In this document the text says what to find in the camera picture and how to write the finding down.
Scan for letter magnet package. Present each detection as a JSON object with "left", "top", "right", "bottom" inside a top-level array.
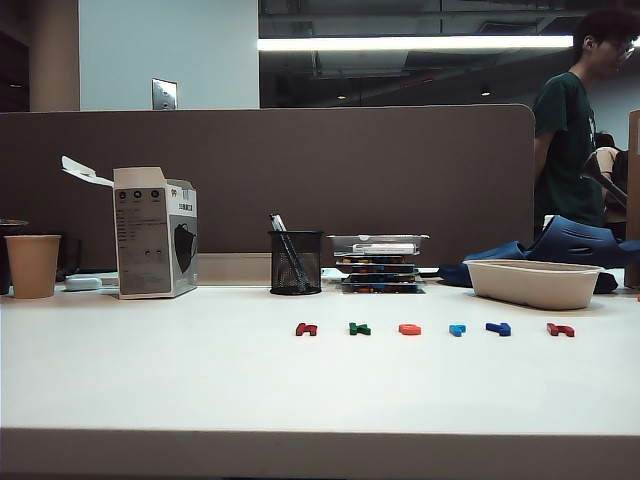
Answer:
[
  {"left": 342, "top": 264, "right": 422, "bottom": 275},
  {"left": 344, "top": 273, "right": 420, "bottom": 284},
  {"left": 333, "top": 254, "right": 420, "bottom": 266}
]

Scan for black mesh pen holder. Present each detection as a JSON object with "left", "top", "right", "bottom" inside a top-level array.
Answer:
[{"left": 267, "top": 229, "right": 325, "bottom": 296}]

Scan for black white pen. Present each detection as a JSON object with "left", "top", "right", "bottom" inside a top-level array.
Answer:
[{"left": 268, "top": 213, "right": 309, "bottom": 291}]

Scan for white slim box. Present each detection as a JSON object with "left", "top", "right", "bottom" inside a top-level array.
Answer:
[{"left": 352, "top": 242, "right": 417, "bottom": 253}]

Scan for brown desk partition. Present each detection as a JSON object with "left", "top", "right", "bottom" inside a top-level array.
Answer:
[{"left": 0, "top": 103, "right": 537, "bottom": 271}]

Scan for teal flat board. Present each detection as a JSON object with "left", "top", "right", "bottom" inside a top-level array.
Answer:
[{"left": 341, "top": 282, "right": 427, "bottom": 295}]

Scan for white grey mask box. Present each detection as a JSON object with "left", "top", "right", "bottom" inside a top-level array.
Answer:
[{"left": 60, "top": 154, "right": 200, "bottom": 300}]

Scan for long ceiling light strip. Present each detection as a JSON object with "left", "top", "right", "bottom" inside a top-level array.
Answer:
[{"left": 257, "top": 34, "right": 576, "bottom": 52}]

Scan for white oval paper tray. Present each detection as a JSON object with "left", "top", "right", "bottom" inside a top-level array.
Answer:
[{"left": 463, "top": 258, "right": 606, "bottom": 310}]

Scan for blue foam clog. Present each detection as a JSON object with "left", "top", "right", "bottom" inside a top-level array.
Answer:
[{"left": 527, "top": 213, "right": 640, "bottom": 271}]

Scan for dark glass jar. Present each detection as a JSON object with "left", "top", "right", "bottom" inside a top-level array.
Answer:
[{"left": 58, "top": 237, "right": 84, "bottom": 282}]

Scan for person in green shirt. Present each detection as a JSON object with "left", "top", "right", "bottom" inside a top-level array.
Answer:
[{"left": 532, "top": 7, "right": 640, "bottom": 241}]

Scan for brown paper cup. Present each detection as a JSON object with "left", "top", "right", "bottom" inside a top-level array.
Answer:
[{"left": 3, "top": 233, "right": 62, "bottom": 300}]

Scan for grey black bar fixture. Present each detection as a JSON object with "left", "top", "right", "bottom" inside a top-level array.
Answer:
[{"left": 579, "top": 149, "right": 629, "bottom": 211}]

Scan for person in beige shirt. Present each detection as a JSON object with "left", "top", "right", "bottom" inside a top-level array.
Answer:
[{"left": 592, "top": 130, "right": 629, "bottom": 201}]

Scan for silver wall plate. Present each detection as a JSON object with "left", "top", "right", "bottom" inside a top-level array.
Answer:
[{"left": 151, "top": 77, "right": 179, "bottom": 111}]

